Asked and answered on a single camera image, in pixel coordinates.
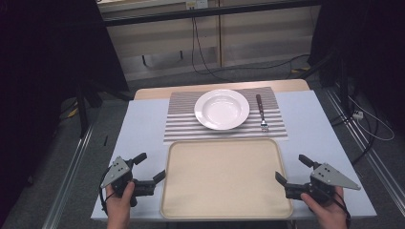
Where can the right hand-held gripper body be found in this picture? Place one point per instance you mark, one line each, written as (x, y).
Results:
(328, 179)

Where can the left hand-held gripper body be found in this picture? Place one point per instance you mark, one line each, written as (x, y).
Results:
(118, 171)

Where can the person's left hand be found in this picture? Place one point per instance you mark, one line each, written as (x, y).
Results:
(119, 203)

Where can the person's right hand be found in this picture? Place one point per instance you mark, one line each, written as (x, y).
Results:
(328, 213)

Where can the grey striped placemat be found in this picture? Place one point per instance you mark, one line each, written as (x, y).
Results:
(181, 124)

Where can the beige plastic tray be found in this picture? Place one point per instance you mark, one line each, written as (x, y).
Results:
(223, 181)

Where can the white power adapter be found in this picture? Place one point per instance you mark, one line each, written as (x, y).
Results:
(358, 114)

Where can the black stand leg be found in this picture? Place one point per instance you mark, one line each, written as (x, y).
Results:
(83, 108)

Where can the white deep plate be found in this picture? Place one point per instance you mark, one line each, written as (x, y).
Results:
(222, 109)

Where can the black curtain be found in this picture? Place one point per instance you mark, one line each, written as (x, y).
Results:
(47, 63)
(366, 41)

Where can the beige wooden cabinet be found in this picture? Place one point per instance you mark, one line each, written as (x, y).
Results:
(248, 35)

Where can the metal floor rail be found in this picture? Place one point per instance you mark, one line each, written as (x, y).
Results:
(366, 146)
(68, 178)

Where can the white wall socket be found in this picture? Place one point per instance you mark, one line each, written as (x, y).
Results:
(196, 4)

